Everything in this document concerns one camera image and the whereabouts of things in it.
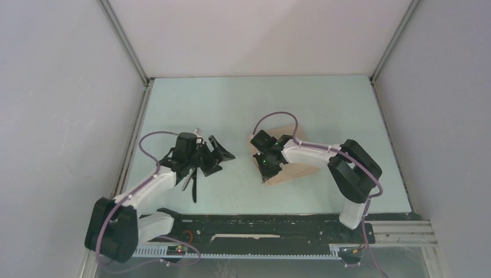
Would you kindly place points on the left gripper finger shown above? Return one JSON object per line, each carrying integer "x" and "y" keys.
{"x": 219, "y": 153}
{"x": 209, "y": 168}

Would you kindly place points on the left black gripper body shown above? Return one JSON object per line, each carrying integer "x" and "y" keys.
{"x": 200, "y": 160}

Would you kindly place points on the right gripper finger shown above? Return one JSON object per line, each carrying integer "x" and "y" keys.
{"x": 272, "y": 169}
{"x": 265, "y": 173}

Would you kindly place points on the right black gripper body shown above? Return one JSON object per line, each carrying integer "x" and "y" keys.
{"x": 263, "y": 159}

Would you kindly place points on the beige cloth napkin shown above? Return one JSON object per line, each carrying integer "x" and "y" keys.
{"x": 290, "y": 170}

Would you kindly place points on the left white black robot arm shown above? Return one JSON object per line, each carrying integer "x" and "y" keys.
{"x": 118, "y": 225}

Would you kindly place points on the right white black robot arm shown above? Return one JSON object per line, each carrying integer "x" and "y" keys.
{"x": 355, "y": 173}

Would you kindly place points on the silver fork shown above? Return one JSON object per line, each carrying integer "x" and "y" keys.
{"x": 191, "y": 177}

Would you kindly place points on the black knife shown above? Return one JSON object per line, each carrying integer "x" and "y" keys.
{"x": 194, "y": 186}

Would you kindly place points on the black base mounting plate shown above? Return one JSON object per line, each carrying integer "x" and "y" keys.
{"x": 242, "y": 246}

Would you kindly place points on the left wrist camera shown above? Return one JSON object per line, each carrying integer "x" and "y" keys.
{"x": 187, "y": 144}

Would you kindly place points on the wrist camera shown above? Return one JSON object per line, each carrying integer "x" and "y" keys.
{"x": 265, "y": 143}
{"x": 187, "y": 144}

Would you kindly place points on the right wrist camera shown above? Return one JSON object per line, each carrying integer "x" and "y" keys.
{"x": 265, "y": 143}

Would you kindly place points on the white slotted cable duct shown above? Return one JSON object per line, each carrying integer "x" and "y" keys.
{"x": 175, "y": 252}

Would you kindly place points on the aluminium frame rail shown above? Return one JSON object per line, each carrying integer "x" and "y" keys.
{"x": 402, "y": 234}

